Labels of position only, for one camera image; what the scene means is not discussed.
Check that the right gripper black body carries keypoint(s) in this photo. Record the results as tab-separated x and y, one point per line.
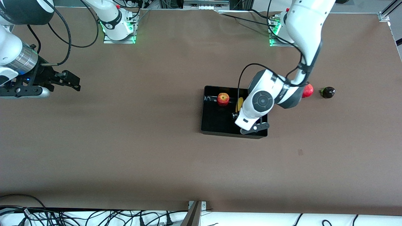
43	76

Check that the yellow banana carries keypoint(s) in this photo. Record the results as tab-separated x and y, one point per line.
240	105

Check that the red yellow apple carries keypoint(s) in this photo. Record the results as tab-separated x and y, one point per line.
223	99

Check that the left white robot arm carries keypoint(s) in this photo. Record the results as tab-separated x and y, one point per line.
307	25

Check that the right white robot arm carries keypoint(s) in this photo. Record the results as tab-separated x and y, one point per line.
9	47

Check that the black rectangular box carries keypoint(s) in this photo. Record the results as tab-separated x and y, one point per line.
220	122

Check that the red pomegranate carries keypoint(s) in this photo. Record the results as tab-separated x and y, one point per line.
309	91

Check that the dark purple mangosteen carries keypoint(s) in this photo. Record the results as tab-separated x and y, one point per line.
328	92

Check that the aluminium profile bar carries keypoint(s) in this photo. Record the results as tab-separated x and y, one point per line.
193	216

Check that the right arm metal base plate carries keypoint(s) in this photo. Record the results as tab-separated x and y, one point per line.
108	40

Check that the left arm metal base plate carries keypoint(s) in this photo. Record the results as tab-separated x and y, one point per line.
274	42

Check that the small metal mounting bracket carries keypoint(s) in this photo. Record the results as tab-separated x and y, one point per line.
204	204

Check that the aluminium frame with connectors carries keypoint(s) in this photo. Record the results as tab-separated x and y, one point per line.
205	4

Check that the aluminium corner bracket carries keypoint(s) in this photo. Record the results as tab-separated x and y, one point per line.
383	15

